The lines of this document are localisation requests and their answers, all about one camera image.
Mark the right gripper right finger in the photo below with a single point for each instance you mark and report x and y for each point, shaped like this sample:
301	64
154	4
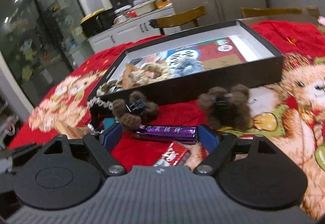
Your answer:
219	147

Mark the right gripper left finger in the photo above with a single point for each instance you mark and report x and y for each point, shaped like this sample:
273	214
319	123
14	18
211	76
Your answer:
100	147

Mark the purple foil snack bar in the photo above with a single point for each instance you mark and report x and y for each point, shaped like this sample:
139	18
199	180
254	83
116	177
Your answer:
182	134

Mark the black white lace scrunchie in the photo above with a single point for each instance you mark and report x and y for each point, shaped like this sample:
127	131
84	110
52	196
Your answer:
99	110

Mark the brown fuzzy hair clip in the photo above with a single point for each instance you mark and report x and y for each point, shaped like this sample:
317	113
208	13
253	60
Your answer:
132	114
226	108

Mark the red lighter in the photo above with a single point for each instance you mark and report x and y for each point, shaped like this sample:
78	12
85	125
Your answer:
175	155

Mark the brown striped scrunchie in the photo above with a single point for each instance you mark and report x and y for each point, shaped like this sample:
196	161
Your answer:
109	87

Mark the blue crochet scrunchie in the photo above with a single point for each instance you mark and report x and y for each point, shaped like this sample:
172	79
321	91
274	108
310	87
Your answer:
187	66

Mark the cream crochet scrunchie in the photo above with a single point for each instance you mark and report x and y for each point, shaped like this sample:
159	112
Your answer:
152	72

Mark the red teddy bear blanket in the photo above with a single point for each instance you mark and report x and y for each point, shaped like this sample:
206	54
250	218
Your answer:
290	113

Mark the black shallow cardboard box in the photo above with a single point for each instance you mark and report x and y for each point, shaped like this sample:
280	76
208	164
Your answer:
263	64

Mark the white kitchen cabinet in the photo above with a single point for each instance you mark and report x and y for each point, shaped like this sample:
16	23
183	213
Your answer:
131	31

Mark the glass sliding door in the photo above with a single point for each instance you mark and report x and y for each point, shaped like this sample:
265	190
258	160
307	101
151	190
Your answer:
42	42

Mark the black microwave oven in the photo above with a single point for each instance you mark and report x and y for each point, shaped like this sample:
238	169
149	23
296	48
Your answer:
97	22

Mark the wooden chair left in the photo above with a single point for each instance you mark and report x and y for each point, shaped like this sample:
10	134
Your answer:
178	19

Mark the wooden chair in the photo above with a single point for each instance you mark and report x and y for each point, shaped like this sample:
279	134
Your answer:
178	19
257	12

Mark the cream plastic basin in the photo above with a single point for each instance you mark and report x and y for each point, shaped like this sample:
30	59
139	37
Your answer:
145	8

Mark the wooden chair right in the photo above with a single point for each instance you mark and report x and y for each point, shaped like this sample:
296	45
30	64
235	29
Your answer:
257	12

